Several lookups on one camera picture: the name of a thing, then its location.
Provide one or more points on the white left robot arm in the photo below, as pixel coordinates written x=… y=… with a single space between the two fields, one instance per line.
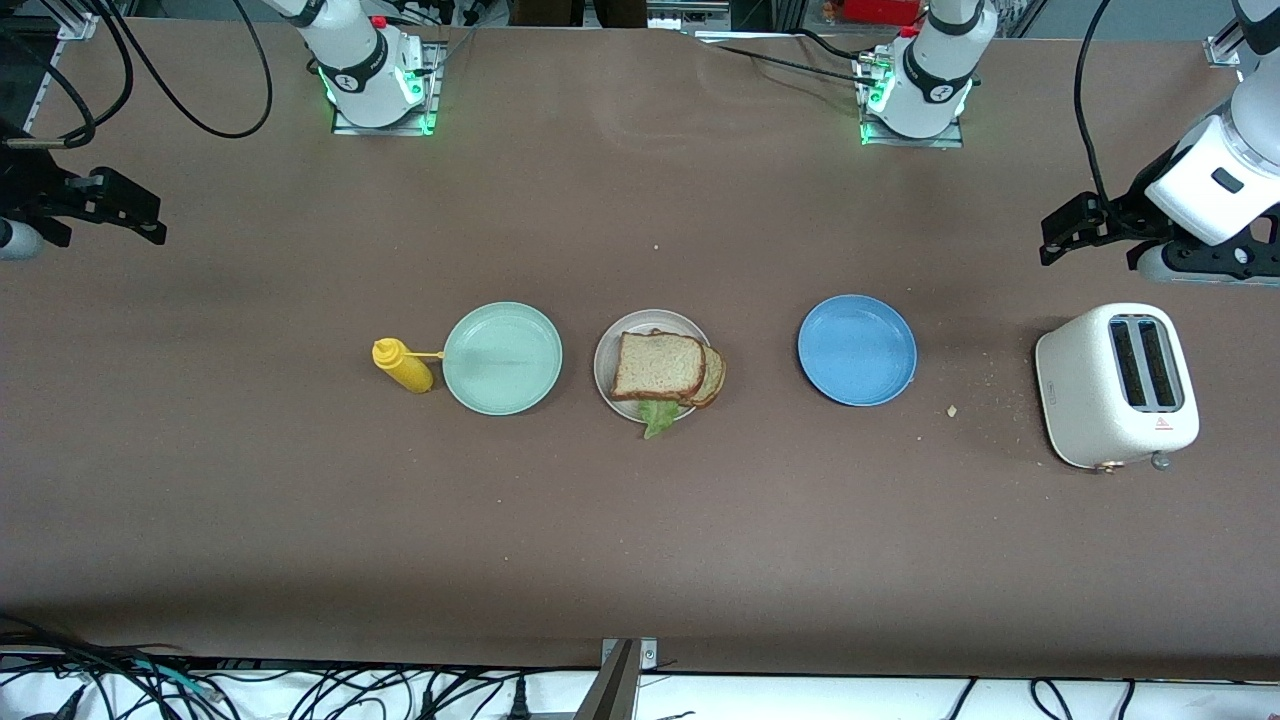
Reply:
x=1215 y=190

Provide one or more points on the blue plate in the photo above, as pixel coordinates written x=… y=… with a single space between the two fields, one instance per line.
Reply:
x=857 y=350

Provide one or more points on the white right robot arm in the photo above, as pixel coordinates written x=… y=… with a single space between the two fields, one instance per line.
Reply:
x=355 y=60

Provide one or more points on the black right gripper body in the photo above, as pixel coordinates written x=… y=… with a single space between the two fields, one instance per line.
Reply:
x=30 y=185

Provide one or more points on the grey metal bracket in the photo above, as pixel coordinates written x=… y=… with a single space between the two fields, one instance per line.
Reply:
x=620 y=690

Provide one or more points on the brown bread slice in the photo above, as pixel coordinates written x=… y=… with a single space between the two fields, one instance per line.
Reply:
x=712 y=375
x=655 y=365

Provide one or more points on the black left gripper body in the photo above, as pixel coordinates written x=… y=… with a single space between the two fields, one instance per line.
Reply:
x=1127 y=213

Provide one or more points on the grey metal frame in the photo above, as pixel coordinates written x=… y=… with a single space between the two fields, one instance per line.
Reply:
x=690 y=15

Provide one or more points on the beige plate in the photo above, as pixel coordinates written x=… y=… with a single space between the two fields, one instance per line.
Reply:
x=605 y=355

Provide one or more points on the mint green plate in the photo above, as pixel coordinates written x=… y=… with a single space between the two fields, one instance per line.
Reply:
x=502 y=358

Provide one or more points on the red box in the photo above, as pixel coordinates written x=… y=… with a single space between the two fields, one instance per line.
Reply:
x=880 y=10

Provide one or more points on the white two-slot toaster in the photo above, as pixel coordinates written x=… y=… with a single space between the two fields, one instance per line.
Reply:
x=1085 y=400

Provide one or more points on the yellow mustard squeeze bottle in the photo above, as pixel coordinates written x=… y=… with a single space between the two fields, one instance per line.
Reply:
x=400 y=368

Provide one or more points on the black power plug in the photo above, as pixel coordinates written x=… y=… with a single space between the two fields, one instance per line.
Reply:
x=519 y=705

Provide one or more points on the green lettuce leaf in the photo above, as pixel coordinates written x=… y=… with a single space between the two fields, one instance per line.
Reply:
x=657 y=415

